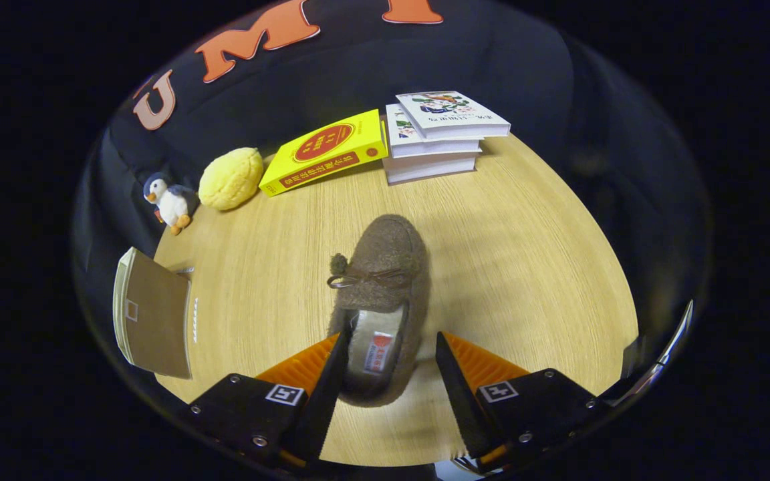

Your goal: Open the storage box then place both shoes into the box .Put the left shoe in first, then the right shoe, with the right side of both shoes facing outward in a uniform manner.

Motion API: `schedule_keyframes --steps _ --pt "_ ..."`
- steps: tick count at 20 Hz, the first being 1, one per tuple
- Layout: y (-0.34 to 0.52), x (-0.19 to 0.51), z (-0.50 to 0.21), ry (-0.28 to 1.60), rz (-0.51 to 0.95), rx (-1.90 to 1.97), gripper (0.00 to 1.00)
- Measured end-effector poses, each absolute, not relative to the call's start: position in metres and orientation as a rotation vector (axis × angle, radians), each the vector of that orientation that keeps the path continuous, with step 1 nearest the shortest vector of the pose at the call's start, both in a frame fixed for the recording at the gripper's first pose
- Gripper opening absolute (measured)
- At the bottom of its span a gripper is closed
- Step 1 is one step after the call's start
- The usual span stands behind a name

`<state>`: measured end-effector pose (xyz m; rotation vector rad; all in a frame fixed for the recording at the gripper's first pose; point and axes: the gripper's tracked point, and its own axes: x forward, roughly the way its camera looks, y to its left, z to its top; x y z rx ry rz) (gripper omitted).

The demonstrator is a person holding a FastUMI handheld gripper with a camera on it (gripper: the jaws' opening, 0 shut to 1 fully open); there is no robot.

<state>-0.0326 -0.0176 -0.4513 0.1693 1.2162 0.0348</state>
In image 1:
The long white marked tape strip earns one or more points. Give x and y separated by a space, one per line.
195 321

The brown cover paperback book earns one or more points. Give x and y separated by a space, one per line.
428 169

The penguin plush toy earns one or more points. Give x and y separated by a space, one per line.
172 204

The silver metal bar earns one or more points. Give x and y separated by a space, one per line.
672 341

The white illustrated paperback book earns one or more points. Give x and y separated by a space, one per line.
452 110
438 148

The brown fuzzy slipper shoe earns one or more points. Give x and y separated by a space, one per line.
385 247

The yellow bread shaped toy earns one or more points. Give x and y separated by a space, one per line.
231 179

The yellow book with red label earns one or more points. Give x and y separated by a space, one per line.
325 150

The brown fabric storage box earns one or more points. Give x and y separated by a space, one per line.
158 314

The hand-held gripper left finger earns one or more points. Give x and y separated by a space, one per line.
328 401

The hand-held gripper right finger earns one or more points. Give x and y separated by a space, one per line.
458 401

